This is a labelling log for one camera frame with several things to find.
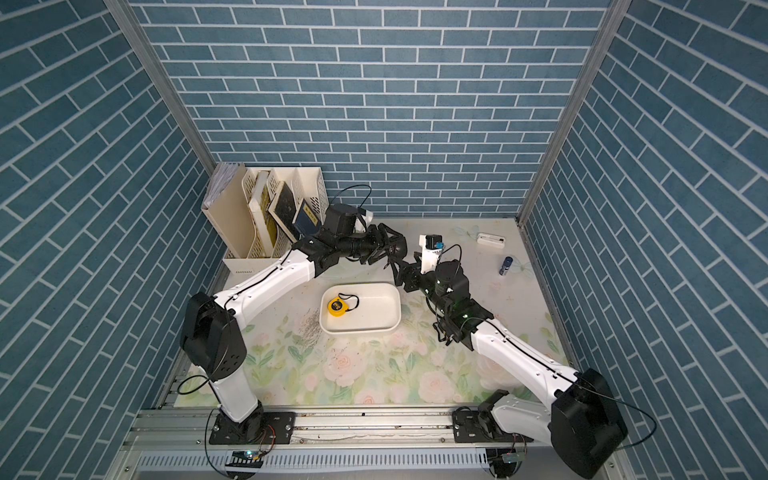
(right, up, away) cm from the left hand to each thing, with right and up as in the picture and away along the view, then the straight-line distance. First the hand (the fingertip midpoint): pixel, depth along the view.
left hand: (406, 244), depth 78 cm
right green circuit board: (+25, -51, -8) cm, 57 cm away
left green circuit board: (-40, -53, -6) cm, 66 cm away
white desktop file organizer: (-35, +22, +27) cm, 50 cm away
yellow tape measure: (-21, -20, +15) cm, 33 cm away
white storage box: (-8, -21, +17) cm, 29 cm away
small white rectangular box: (+33, +2, +33) cm, 47 cm away
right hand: (0, -3, -2) cm, 4 cm away
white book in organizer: (-45, +9, +12) cm, 48 cm away
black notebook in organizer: (-42, +12, +22) cm, 49 cm away
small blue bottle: (+34, -6, +20) cm, 40 cm away
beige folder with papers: (-54, +11, +10) cm, 56 cm away
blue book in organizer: (-35, +8, +26) cm, 44 cm away
